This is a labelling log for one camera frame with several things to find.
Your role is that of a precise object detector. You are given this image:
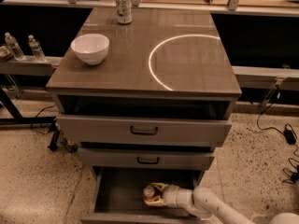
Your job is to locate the left clear water bottle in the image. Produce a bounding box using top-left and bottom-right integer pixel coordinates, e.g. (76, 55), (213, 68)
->
(5, 33), (25, 61)

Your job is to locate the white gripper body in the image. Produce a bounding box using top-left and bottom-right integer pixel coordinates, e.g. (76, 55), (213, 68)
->
(163, 185), (193, 209)

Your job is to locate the green white soda can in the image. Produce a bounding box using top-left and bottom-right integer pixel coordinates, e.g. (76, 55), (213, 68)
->
(116, 0), (132, 24)

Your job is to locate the red coke can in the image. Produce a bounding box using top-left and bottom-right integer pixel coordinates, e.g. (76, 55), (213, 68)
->
(142, 185), (157, 201)

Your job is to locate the grey side shelf ledge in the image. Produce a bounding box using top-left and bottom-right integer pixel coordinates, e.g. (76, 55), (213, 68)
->
(0, 56), (62, 77)

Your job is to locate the open bottom grey drawer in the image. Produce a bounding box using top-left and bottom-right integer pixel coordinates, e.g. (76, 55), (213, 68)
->
(80, 167), (209, 224)

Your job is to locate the black table leg frame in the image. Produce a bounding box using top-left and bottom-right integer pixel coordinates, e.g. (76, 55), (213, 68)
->
(0, 87), (60, 151)

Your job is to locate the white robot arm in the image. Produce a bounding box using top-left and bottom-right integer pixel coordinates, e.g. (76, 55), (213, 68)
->
(142, 183), (255, 224)

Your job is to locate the top grey drawer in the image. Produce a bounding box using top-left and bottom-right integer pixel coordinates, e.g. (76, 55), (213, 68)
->
(57, 115), (232, 147)

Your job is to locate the white ceramic bowl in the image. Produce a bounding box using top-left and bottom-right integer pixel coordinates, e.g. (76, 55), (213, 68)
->
(71, 34), (109, 65)

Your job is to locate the right clear water bottle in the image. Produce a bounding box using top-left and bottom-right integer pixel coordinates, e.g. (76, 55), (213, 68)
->
(28, 35), (47, 63)

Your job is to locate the black cable on floor left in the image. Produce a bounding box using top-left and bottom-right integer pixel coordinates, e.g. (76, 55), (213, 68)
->
(29, 103), (58, 134)

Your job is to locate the clear water bottle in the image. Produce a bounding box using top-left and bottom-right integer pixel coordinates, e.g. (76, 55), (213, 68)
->
(5, 33), (25, 61)
(28, 35), (47, 63)

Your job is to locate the middle grey drawer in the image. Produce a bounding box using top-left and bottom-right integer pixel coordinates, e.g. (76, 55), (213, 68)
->
(78, 147), (214, 170)

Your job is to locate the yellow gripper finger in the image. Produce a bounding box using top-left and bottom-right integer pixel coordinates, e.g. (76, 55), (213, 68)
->
(150, 182), (169, 192)
(145, 199), (165, 207)

